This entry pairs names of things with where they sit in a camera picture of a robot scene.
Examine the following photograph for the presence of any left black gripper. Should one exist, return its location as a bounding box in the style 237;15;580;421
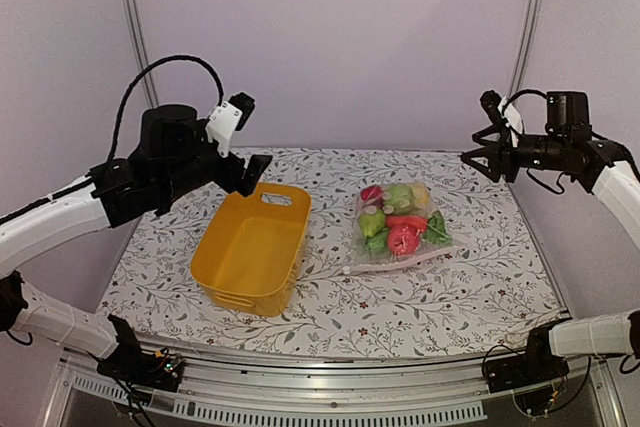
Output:
160;119;274;203

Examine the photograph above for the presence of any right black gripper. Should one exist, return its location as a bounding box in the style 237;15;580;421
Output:
462;123;570;182

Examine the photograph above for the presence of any yellow toy lemon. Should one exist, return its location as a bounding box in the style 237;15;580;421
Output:
409;183;430;209

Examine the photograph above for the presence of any yellow plastic basket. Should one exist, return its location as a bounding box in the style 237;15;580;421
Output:
190;183;312;317

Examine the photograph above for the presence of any green toy lettuce leaf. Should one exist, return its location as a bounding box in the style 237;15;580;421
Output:
423;211;452;246

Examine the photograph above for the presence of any clear zip top bag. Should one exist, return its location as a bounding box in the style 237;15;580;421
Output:
342;182;462;275

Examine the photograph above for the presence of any orange toy carrot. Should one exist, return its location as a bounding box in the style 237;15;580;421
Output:
386;215;428;232

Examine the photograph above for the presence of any red toy tomato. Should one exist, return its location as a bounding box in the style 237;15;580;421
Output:
387;225;421;257

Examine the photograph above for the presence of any red toy apple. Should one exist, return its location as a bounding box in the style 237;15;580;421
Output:
360;185;384;209

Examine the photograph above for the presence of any green toy cucumber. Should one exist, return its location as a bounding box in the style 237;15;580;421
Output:
365;228;389;256

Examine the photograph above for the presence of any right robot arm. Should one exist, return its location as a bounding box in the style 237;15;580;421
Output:
461;90;639;383

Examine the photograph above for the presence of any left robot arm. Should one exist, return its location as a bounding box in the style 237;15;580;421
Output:
1;93;272;381

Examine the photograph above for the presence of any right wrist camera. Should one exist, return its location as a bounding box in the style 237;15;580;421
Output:
480;90;524;147

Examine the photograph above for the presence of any right black cable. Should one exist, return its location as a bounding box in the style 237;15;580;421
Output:
502;88;640;196

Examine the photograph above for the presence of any black cable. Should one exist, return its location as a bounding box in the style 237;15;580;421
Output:
107;55;225;163
502;88;640;196

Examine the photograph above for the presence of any left black cable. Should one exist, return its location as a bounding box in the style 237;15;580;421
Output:
107;55;225;163

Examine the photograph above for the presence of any right aluminium frame post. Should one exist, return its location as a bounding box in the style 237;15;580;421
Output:
508;0;543;95

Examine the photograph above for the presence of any aluminium frame post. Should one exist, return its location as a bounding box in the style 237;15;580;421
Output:
508;0;543;95
113;0;176;158

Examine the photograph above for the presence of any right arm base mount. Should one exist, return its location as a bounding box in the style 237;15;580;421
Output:
481;321;569;417

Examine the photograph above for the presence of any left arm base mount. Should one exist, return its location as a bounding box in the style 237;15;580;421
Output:
97;314;185;393

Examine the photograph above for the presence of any front aluminium rail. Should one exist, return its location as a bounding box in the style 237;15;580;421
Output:
40;335;629;426

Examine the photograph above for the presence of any left aluminium frame post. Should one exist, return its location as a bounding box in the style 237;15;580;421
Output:
113;0;176;158

